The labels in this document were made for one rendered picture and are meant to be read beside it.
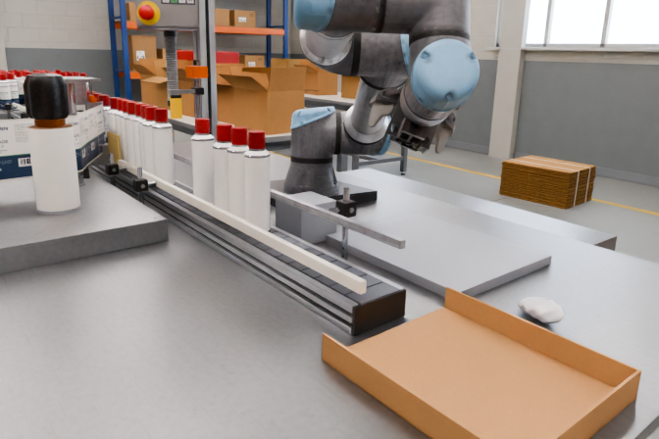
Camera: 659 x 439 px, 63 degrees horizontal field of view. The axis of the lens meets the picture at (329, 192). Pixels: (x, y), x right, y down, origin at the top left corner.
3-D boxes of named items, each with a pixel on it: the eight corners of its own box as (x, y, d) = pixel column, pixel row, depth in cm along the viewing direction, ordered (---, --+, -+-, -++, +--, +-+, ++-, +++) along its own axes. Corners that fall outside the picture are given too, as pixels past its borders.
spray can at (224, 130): (210, 217, 118) (207, 123, 113) (231, 213, 121) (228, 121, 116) (221, 222, 114) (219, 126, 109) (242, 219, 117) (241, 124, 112)
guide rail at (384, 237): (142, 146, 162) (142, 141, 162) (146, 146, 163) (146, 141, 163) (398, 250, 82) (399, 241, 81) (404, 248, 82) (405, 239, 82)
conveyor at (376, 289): (71, 154, 204) (69, 143, 203) (93, 152, 209) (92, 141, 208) (360, 327, 80) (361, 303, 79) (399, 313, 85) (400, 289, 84)
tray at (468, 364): (322, 360, 73) (322, 333, 72) (445, 308, 89) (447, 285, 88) (517, 502, 51) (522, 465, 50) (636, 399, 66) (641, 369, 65)
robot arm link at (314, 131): (289, 152, 152) (290, 104, 150) (336, 154, 153) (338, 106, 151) (289, 158, 141) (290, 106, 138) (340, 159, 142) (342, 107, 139)
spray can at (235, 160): (224, 222, 114) (222, 126, 109) (245, 219, 117) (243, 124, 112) (235, 229, 110) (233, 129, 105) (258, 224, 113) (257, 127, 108)
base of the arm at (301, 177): (274, 188, 151) (275, 153, 149) (320, 184, 159) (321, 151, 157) (299, 198, 139) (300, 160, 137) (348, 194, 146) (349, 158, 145)
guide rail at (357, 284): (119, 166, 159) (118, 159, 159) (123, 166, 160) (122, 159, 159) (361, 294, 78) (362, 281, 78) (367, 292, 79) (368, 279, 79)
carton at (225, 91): (191, 120, 356) (188, 63, 347) (260, 116, 389) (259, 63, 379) (224, 128, 323) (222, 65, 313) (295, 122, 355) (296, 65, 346)
